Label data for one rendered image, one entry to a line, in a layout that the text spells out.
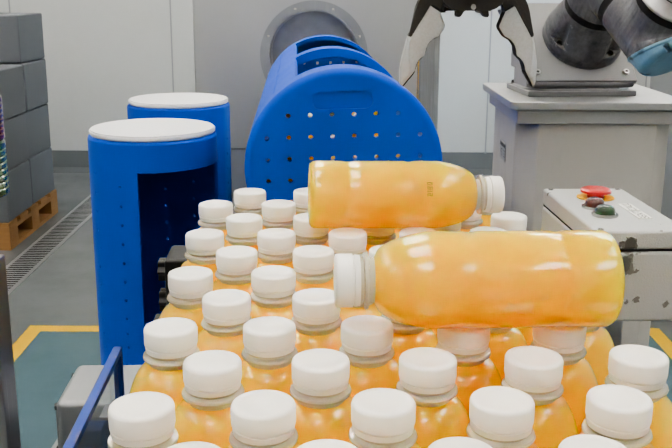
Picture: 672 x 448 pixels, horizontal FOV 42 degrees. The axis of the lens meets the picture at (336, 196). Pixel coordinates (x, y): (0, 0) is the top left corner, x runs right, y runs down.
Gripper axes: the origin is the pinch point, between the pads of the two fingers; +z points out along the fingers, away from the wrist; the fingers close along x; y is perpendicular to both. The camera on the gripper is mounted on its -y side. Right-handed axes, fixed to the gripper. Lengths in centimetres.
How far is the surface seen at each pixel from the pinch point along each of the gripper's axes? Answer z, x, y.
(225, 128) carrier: 28, 38, 146
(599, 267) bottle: 7.7, -1.4, -41.2
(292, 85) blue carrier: 2.4, 19.8, 24.6
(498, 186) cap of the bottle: 8.9, -1.4, -10.8
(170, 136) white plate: 20, 46, 87
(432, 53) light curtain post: 9, -22, 164
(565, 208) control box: 13.5, -11.4, -2.0
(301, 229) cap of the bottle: 14.1, 19.0, -8.0
